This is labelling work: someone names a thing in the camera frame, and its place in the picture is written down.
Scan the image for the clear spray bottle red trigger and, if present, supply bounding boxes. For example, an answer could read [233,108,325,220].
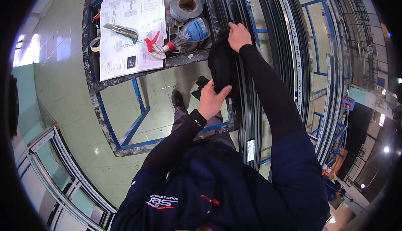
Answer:
[144,17,211,60]

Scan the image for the green metal utility knife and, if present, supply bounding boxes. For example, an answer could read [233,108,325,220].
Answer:
[103,23,139,44]

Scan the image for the person's legs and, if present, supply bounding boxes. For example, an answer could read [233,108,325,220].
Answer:
[171,88,237,151]

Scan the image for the person's body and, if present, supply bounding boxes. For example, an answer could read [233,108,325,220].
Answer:
[111,130,330,231]

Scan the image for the blue steel work table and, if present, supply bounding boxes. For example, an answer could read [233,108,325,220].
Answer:
[82,0,240,158]

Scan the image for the black cloth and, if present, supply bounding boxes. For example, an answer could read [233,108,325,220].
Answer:
[191,30,243,101]

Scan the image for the metal storage rack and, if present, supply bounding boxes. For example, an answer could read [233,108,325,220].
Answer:
[327,0,393,93]

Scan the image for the grey window frame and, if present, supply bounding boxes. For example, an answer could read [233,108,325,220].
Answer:
[15,125,117,231]

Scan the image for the white paper drawings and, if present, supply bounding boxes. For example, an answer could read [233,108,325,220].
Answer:
[99,0,168,82]

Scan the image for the black aluminium window frame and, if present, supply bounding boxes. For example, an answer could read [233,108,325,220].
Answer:
[201,0,312,172]

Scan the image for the person's right hand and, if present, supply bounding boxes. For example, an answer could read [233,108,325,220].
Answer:
[227,22,253,53]

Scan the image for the blue and red trolley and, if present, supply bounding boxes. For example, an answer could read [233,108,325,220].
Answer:
[341,95,356,111]

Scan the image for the aluminium profile offcut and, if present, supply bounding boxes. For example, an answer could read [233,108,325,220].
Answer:
[168,26,185,45]

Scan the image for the grey duct tape roll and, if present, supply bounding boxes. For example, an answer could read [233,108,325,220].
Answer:
[169,0,205,23]

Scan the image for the person's left hand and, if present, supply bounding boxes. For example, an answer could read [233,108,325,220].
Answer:
[198,79,233,121]

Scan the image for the frame with white protective tape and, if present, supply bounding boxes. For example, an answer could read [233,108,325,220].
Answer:
[273,0,353,167]

